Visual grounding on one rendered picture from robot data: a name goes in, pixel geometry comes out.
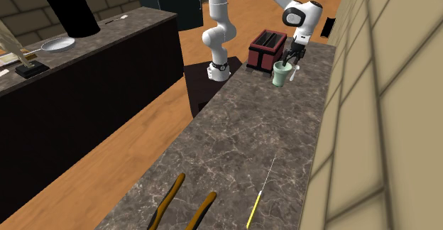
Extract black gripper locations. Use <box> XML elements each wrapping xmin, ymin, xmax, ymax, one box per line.
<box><xmin>281</xmin><ymin>41</ymin><xmax>307</xmax><ymax>67</ymax></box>

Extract white spoon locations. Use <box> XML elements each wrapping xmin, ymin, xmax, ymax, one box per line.
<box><xmin>288</xmin><ymin>65</ymin><xmax>301</xmax><ymax>82</ymax></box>

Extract pale green cup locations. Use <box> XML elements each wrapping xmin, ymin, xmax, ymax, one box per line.
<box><xmin>271</xmin><ymin>60</ymin><xmax>294</xmax><ymax>88</ymax></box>

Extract red toaster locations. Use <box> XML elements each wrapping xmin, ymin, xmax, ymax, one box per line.
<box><xmin>246</xmin><ymin>28</ymin><xmax>288</xmax><ymax>80</ymax></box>

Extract black box on floor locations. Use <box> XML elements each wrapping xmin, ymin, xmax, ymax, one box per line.
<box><xmin>319</xmin><ymin>16</ymin><xmax>337</xmax><ymax>39</ymax></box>

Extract dark robot stand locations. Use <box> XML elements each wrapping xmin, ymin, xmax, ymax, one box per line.
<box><xmin>182</xmin><ymin>56</ymin><xmax>244</xmax><ymax>119</ymax></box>

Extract dark tall cabinet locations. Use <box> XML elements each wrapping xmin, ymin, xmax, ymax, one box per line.
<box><xmin>133</xmin><ymin>0</ymin><xmax>204</xmax><ymax>32</ymax></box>

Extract dark kitchen island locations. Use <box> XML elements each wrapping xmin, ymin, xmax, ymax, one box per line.
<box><xmin>0</xmin><ymin>6</ymin><xmax>185</xmax><ymax>224</ymax></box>

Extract silver frying pan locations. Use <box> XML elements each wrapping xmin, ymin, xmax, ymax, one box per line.
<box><xmin>21</xmin><ymin>37</ymin><xmax>76</xmax><ymax>59</ymax></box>

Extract beige figure on black base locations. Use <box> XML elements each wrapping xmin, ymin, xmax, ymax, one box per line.
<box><xmin>0</xmin><ymin>18</ymin><xmax>50</xmax><ymax>80</ymax></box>

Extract flat beige book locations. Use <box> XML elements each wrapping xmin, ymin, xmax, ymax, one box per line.
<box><xmin>0</xmin><ymin>47</ymin><xmax>31</xmax><ymax>68</ymax></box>

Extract yellow handled thin screwdriver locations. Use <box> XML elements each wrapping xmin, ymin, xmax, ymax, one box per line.
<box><xmin>246</xmin><ymin>153</ymin><xmax>278</xmax><ymax>230</ymax></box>

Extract small white handled knife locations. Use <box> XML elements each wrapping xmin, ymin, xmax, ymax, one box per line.
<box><xmin>104</xmin><ymin>14</ymin><xmax>129</xmax><ymax>26</ymax></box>

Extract orange and black handled pliers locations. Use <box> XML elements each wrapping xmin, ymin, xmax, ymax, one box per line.
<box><xmin>146</xmin><ymin>172</ymin><xmax>218</xmax><ymax>230</ymax></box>

